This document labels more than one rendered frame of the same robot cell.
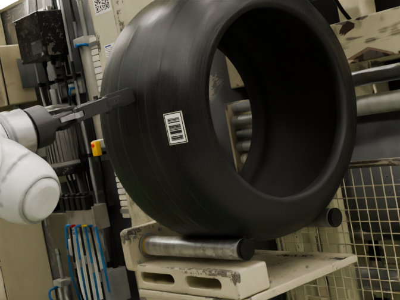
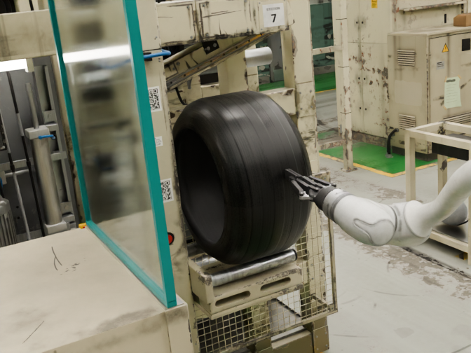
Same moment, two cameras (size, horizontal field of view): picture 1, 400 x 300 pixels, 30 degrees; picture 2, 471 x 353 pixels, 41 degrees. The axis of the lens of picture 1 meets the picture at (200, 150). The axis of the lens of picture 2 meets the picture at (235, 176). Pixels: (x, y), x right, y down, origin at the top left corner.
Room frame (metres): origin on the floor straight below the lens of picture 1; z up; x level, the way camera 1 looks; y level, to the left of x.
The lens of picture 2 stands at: (1.22, 1.96, 1.80)
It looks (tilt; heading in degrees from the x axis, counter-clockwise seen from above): 16 degrees down; 283
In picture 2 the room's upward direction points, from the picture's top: 6 degrees counter-clockwise
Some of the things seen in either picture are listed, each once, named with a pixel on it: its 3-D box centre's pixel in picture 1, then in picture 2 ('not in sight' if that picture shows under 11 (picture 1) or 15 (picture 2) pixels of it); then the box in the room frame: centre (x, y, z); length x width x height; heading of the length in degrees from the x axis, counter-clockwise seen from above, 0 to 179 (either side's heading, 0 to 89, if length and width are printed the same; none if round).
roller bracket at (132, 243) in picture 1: (191, 230); (185, 269); (1.86, 0.06, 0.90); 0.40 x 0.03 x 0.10; 129
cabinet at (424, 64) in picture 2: not in sight; (441, 90); (0.48, -4.75, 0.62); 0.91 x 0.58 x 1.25; 39
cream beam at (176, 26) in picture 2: not in sight; (202, 19); (1.81, -0.36, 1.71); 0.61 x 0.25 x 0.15; 39
